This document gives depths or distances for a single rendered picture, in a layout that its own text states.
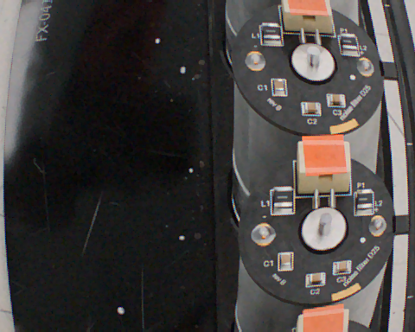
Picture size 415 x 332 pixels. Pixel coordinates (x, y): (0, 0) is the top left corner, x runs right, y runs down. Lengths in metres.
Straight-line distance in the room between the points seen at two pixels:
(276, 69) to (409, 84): 0.02
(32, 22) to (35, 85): 0.02
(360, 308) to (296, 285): 0.02
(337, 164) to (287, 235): 0.01
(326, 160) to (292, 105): 0.01
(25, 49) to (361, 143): 0.09
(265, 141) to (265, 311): 0.03
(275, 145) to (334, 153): 0.02
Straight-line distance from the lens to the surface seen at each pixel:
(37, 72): 0.39
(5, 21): 0.41
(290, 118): 0.33
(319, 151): 0.32
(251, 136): 0.34
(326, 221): 0.31
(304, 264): 0.31
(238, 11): 0.36
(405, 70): 0.33
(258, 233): 0.32
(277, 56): 0.33
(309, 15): 0.33
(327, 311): 0.30
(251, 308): 0.33
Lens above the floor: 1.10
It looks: 62 degrees down
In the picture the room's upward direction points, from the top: straight up
